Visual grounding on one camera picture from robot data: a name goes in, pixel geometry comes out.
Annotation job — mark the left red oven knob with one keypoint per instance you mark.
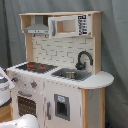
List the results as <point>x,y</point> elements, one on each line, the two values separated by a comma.
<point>15,79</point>

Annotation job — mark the grey toy sink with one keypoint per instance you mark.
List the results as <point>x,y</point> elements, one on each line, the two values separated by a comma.
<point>72,74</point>

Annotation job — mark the white cabinet door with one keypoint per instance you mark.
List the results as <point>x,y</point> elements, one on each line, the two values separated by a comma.
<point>63,105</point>

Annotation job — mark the right red oven knob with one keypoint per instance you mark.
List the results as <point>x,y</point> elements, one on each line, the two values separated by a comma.
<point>33,84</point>

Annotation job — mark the black toy stovetop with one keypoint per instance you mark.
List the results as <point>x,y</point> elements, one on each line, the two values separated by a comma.
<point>36,67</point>

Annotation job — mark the toy oven door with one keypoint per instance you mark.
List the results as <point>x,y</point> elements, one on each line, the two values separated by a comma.
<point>27,102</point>

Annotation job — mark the black toy faucet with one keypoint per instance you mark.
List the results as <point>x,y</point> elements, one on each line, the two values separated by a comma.
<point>81,65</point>

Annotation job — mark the red oven knob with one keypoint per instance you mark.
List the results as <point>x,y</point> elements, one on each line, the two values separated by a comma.
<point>15,79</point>
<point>33,84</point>

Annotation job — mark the grey range hood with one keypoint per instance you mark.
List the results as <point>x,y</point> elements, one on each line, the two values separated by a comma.
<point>40,26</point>

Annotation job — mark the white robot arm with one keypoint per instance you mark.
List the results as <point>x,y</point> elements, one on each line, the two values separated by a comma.
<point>26,121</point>

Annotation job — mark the wooden toy kitchen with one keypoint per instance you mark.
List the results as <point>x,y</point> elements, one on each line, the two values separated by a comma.
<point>63,53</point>

